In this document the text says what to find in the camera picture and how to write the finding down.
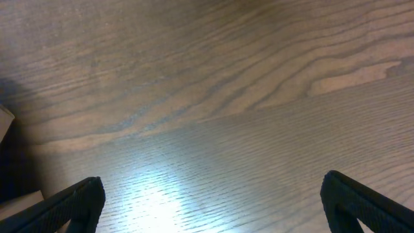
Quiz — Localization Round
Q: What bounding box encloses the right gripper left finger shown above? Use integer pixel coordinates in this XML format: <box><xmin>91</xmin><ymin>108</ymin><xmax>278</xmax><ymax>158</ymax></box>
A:
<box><xmin>1</xmin><ymin>177</ymin><xmax>105</xmax><ymax>233</ymax></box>

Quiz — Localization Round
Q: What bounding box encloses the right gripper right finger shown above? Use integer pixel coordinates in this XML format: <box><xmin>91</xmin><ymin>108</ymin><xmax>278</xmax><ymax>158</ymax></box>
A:
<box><xmin>320</xmin><ymin>170</ymin><xmax>413</xmax><ymax>233</ymax></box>

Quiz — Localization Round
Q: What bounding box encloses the open cardboard box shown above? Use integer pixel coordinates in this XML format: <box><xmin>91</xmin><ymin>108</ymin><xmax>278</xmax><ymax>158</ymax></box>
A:
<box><xmin>1</xmin><ymin>106</ymin><xmax>43</xmax><ymax>219</ymax></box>

